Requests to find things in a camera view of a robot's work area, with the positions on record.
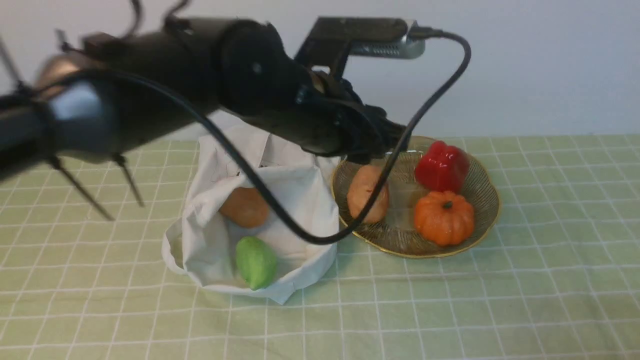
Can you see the green checkered tablecloth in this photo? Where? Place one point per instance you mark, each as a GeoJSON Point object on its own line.
{"type": "Point", "coordinates": [557, 278]}

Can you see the brown potato in bag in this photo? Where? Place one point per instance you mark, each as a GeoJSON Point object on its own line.
{"type": "Point", "coordinates": [246, 208]}

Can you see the red bell pepper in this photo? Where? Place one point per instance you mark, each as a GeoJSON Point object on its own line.
{"type": "Point", "coordinates": [442, 168]}

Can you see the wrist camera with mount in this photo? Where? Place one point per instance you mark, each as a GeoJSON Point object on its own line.
{"type": "Point", "coordinates": [333, 39]}

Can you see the brown potato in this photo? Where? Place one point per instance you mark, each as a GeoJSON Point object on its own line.
{"type": "Point", "coordinates": [246, 208]}
{"type": "Point", "coordinates": [360, 190]}

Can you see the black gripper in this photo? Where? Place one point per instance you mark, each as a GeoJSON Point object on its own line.
{"type": "Point", "coordinates": [326, 118]}

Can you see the white cloth bag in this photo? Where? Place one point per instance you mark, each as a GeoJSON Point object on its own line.
{"type": "Point", "coordinates": [201, 244]}

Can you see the gold wire basket plate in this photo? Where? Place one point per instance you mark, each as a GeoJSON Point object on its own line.
{"type": "Point", "coordinates": [395, 234]}

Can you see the orange pumpkin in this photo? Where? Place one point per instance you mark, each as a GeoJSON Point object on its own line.
{"type": "Point", "coordinates": [444, 218]}

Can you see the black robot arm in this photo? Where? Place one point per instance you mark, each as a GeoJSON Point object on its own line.
{"type": "Point", "coordinates": [116, 95]}

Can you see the green cucumber vegetable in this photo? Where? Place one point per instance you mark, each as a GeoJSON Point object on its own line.
{"type": "Point", "coordinates": [256, 262]}

